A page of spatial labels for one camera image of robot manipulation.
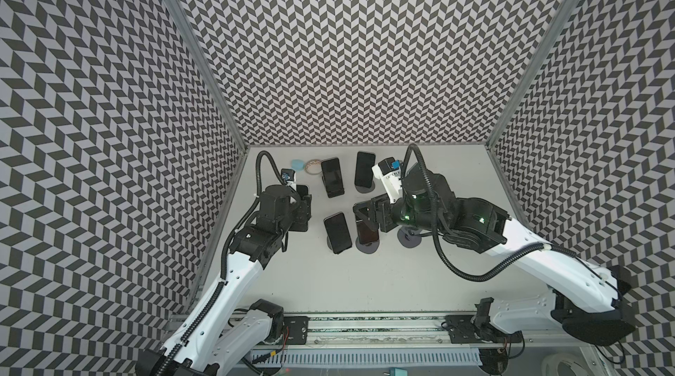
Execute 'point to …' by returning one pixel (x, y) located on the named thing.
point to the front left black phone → (338, 232)
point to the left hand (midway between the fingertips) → (297, 196)
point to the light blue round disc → (298, 164)
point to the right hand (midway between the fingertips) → (363, 216)
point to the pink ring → (313, 166)
